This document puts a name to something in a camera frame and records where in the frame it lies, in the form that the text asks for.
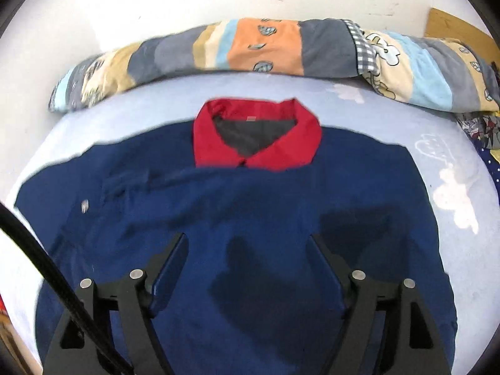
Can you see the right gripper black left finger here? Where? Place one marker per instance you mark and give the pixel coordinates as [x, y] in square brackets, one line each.
[123, 311]

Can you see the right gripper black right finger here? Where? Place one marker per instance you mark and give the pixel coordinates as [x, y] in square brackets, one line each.
[386, 327]

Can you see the navy work jacket red collar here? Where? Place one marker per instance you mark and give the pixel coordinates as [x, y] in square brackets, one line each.
[248, 182]

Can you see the light blue cloud bed sheet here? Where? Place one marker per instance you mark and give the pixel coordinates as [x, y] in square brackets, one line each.
[462, 191]

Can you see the dark patterned pillow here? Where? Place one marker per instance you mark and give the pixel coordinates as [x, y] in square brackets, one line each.
[483, 130]

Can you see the striped patchwork rolled quilt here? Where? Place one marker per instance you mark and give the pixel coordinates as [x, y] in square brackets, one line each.
[437, 73]

